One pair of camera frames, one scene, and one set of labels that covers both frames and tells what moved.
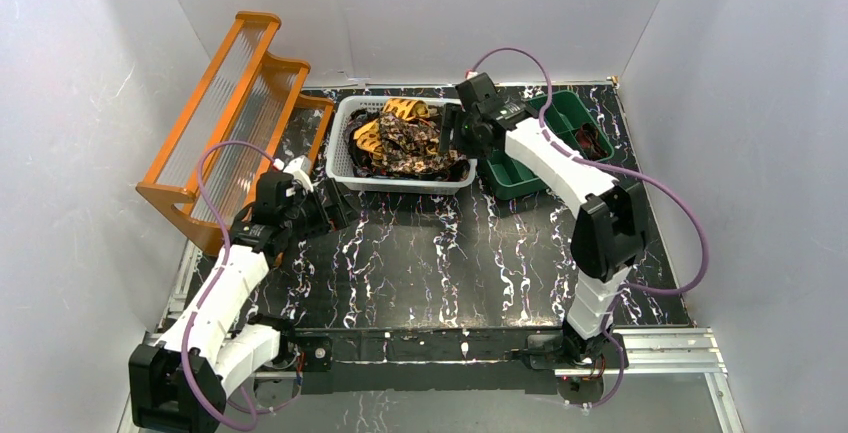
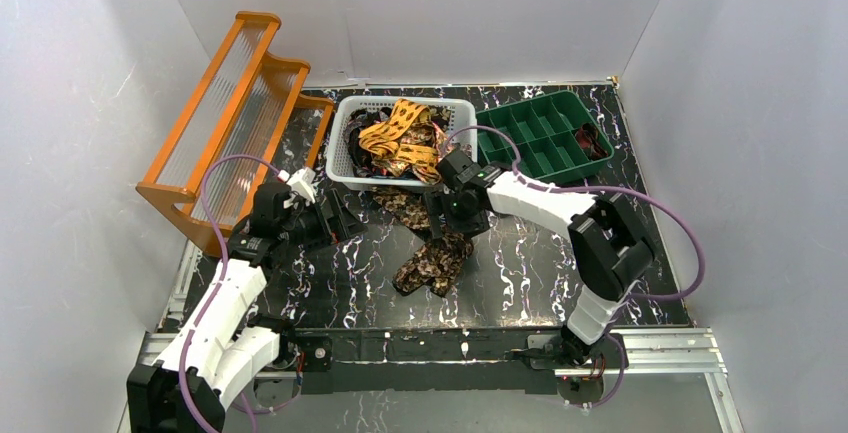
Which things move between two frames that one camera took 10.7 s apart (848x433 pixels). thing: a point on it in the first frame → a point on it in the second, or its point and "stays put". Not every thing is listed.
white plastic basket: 337,153 stays put
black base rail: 429,359 stays put
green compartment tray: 568,125 stays put
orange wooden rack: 247,117 stays put
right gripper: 452,129 → 436,211
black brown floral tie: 409,148 → 436,262
